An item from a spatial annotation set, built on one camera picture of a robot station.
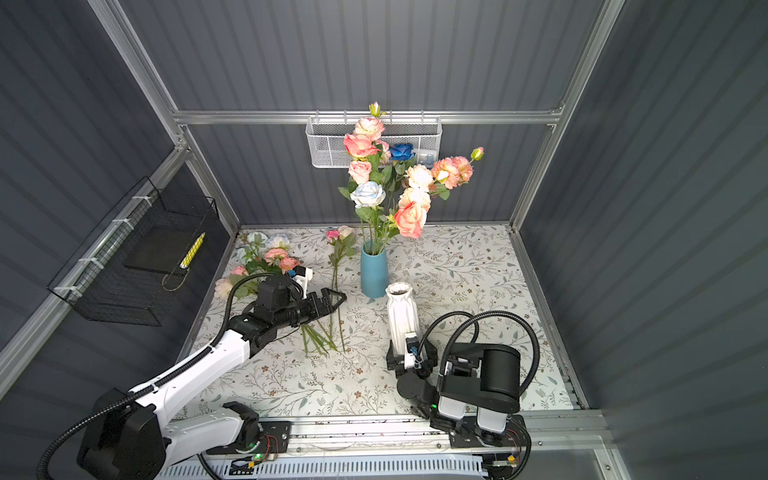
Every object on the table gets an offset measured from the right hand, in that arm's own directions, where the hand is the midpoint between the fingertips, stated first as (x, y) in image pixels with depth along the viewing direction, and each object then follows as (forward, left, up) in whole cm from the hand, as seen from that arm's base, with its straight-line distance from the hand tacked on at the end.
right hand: (409, 344), depth 85 cm
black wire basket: (+22, +70, +26) cm, 78 cm away
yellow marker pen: (+14, +56, +25) cm, 63 cm away
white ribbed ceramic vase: (+2, +2, +14) cm, 14 cm away
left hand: (+7, +19, +12) cm, 24 cm away
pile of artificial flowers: (+40, +24, -1) cm, 47 cm away
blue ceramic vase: (+19, +10, +11) cm, 24 cm away
